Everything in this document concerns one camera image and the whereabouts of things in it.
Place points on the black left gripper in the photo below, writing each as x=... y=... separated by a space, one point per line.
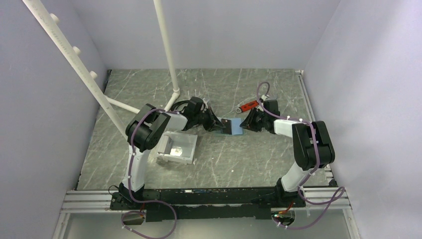
x=214 y=124

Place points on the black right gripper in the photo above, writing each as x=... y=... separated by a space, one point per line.
x=249 y=122

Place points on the silver credit card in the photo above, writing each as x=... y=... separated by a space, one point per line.
x=227 y=126

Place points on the dark card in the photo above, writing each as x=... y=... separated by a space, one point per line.
x=168 y=145

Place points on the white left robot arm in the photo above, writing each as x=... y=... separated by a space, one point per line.
x=147 y=127

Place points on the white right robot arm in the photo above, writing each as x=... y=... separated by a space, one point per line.
x=312 y=146

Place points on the clear plastic tray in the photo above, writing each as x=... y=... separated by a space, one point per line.
x=183 y=148

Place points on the red handled adjustable wrench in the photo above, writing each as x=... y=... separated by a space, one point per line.
x=254 y=104

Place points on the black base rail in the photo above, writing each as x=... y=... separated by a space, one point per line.
x=207 y=203

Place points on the aluminium extrusion frame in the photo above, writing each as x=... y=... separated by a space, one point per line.
x=81 y=201

